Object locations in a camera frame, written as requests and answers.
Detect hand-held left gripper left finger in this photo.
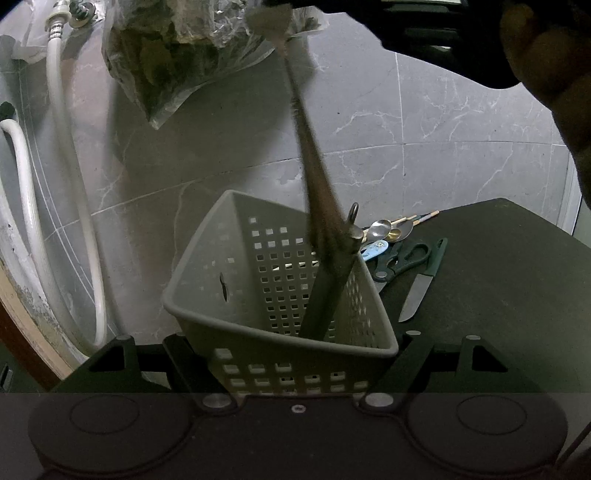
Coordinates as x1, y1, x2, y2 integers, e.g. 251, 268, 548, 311
58, 332, 232, 411

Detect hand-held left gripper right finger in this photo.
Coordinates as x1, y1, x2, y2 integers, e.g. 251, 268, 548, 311
360, 330, 539, 411

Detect green handled knife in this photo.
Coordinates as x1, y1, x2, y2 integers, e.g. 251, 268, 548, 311
398, 237, 450, 323

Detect grey perforated utensil basket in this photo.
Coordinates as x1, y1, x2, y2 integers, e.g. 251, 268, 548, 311
161, 189, 400, 400

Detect dark handled scissors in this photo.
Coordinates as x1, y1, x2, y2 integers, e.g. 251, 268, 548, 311
369, 242, 435, 294

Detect blue patterned spoon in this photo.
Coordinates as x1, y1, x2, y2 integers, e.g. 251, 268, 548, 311
359, 240, 390, 263

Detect silver metal spoon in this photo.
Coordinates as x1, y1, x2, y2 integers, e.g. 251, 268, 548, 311
392, 217, 419, 241
365, 220, 392, 244

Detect person's right forearm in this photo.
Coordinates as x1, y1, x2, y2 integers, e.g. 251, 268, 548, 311
551, 115, 591, 224

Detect person's right hand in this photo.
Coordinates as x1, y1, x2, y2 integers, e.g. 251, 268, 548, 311
501, 0, 591, 121

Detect plastic bag of greens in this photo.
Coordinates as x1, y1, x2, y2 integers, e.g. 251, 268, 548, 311
104, 0, 324, 131

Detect metal water tap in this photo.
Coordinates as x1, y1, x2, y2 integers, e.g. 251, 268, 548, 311
48, 0, 100, 24

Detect white flexible hose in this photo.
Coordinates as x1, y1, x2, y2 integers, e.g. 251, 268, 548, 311
0, 0, 109, 356

